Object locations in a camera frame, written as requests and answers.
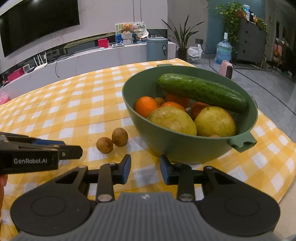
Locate brown longan fruit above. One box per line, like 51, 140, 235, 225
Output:
96, 137, 113, 154
112, 128, 128, 147

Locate green colander bowl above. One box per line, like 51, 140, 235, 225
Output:
122, 64, 258, 164

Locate pink tissue box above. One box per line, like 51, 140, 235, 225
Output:
0, 92, 10, 105

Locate yellow checkered tablecloth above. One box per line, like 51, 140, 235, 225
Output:
1, 62, 295, 240

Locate yellow pear left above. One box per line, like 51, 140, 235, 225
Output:
147, 106, 197, 136

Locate yellow pear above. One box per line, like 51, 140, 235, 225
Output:
194, 106, 236, 137
147, 106, 197, 136

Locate yellow pear right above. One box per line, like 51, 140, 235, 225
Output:
194, 106, 236, 137

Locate white TV console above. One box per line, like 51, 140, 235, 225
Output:
0, 41, 177, 93

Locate orange mandarin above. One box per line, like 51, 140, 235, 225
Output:
134, 96, 158, 118

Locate white wifi router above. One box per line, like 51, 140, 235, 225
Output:
34, 52, 48, 70

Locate green cucumber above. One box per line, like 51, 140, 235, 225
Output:
157, 73, 248, 113

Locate red box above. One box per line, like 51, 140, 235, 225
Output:
98, 38, 109, 48

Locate white plastic bag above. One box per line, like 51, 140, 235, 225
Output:
187, 44, 203, 63

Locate blue-grey trash bin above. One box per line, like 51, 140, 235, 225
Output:
147, 37, 168, 61

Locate blue water jug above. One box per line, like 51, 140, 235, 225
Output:
215, 33, 232, 64

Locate potted green plant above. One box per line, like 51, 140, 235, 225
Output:
161, 15, 204, 61

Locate teddy bear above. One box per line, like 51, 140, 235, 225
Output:
121, 23, 133, 34

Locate dark grey drawer cabinet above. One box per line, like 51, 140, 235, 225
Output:
236, 19, 266, 63

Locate trailing ivy plant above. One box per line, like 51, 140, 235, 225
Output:
216, 1, 246, 46

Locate black wall television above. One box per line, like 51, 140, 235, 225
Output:
1, 0, 80, 57

